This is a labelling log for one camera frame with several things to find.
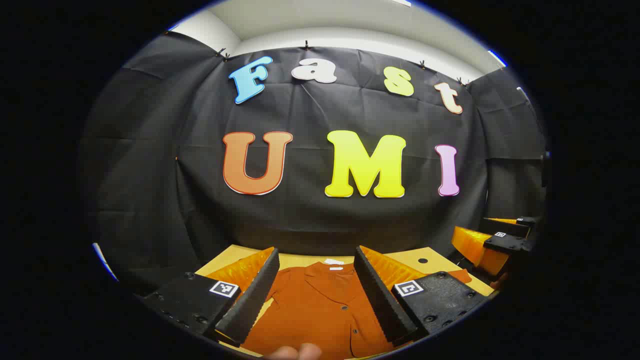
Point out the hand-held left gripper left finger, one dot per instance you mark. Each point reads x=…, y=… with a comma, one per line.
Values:
x=250, y=300

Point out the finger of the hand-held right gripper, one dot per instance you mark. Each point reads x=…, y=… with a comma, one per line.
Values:
x=507, y=242
x=515, y=227

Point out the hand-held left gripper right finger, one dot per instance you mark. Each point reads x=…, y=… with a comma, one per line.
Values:
x=382, y=300

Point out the rust orange button shirt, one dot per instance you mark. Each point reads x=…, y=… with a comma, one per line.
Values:
x=320, y=310

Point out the black backdrop cloth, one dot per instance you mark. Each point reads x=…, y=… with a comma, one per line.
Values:
x=310, y=215

